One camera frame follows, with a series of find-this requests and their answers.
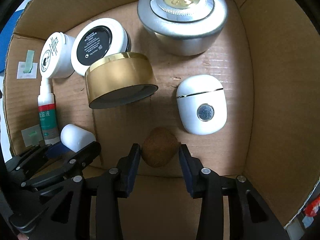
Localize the brown round nut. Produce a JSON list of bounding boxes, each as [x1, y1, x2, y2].
[[142, 127, 180, 168]]

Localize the white cylindrical cap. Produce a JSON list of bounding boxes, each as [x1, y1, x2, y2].
[[60, 124, 96, 153]]

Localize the white spray bottle teal label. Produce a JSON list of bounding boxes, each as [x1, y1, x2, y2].
[[37, 77, 60, 145]]

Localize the gold tape roll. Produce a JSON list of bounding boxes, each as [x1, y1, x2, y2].
[[85, 52, 158, 109]]

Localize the white jar printed lid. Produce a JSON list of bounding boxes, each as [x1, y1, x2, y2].
[[40, 32, 75, 79]]

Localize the white earbud case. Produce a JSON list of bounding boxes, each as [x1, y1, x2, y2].
[[176, 74, 227, 135]]

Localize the blue foam mat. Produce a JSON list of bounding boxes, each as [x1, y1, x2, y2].
[[0, 10, 23, 73]]

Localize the white jar black lid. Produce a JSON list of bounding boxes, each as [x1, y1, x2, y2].
[[71, 18, 131, 76]]

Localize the cardboard box blue printed exterior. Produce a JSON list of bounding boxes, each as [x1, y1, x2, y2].
[[3, 0, 319, 239]]

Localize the silver round tin gold emblem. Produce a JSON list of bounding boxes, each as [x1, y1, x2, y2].
[[137, 0, 228, 56]]

